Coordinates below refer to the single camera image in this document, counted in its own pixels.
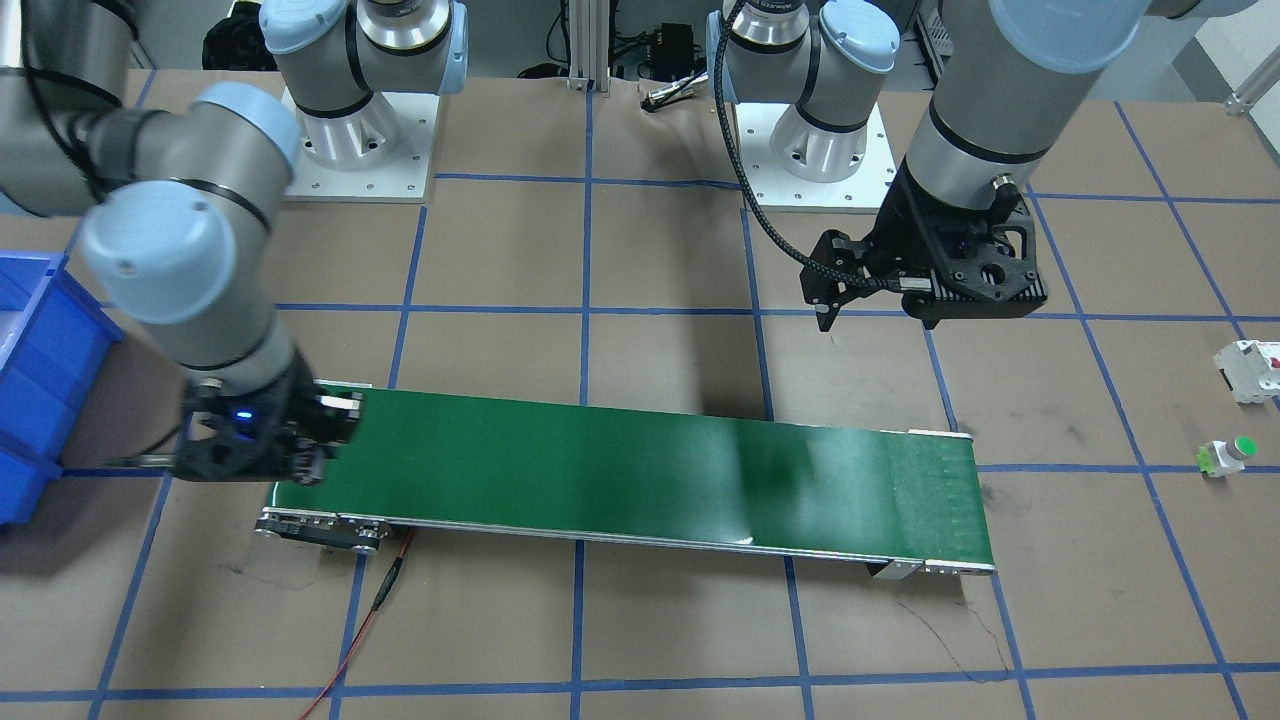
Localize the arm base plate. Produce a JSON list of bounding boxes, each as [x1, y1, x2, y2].
[[735, 102, 897, 214], [285, 92, 440, 204]]

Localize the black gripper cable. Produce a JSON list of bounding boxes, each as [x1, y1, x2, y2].
[[712, 0, 901, 296]]

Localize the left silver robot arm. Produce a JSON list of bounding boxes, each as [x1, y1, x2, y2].
[[707, 1, 1247, 332]]

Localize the green push button switch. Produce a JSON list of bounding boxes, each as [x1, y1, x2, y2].
[[1196, 436, 1258, 478]]

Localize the blue plastic bin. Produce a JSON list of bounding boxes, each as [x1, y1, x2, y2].
[[1, 250, 123, 525]]

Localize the red black sensor wire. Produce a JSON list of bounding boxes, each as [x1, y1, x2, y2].
[[294, 525, 419, 720]]

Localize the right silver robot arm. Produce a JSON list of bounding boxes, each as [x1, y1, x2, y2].
[[3, 1, 468, 486]]

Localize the green conveyor belt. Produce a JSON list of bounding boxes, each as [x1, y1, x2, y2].
[[256, 388, 995, 579]]

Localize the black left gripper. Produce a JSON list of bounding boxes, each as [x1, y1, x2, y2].
[[799, 169, 1050, 333]]

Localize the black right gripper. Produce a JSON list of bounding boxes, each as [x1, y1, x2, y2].
[[172, 356, 365, 486]]

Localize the aluminium frame post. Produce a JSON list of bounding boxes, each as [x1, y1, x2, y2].
[[567, 0, 613, 95]]

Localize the red white circuit breaker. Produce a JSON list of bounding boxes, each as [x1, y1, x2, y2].
[[1213, 340, 1279, 404]]

